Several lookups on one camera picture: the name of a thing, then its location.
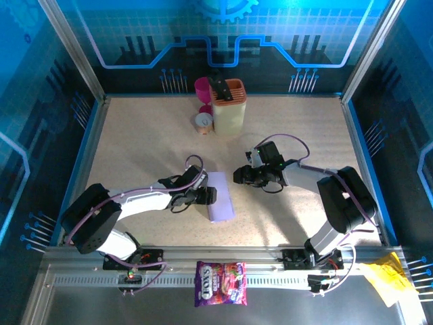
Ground yellow plastic bag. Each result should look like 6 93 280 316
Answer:
358 252 419 308

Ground purple candy bag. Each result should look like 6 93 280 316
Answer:
194 260 248 307

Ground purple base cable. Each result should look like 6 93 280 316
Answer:
110 253 169 296
313 244 355 297

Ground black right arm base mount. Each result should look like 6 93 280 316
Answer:
282 248 344 271

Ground aluminium table rail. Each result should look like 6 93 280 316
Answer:
43 245 407 288

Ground pink plastic goblet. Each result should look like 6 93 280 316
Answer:
193 77 214 115

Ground aluminium frame post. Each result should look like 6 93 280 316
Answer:
340 0 407 104
37 0 108 102

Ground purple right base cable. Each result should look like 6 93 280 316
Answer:
313 244 355 297

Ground black knife handle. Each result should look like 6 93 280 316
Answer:
206 76 234 102

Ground lavender paper sheet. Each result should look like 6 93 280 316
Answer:
206 171 236 223

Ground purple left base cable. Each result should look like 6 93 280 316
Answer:
110 253 169 296

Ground beige knife block orange lid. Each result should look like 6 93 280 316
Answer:
209 79 248 137

